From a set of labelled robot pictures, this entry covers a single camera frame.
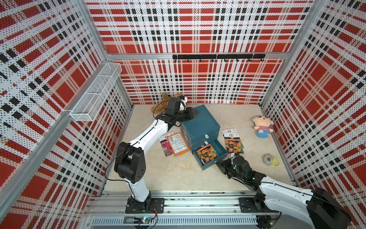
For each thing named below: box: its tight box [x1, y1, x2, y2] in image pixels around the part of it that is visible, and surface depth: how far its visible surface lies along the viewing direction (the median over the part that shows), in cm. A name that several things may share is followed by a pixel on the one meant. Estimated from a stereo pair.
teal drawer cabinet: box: [180, 104, 228, 171], surface depth 87 cm
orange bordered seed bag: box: [166, 131, 190, 157], surface depth 100 cm
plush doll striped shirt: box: [252, 115, 275, 139], surface depth 103 cm
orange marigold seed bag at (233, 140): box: [221, 127, 244, 154], surface depth 100 cm
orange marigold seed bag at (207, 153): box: [196, 143, 219, 165], surface depth 92 cm
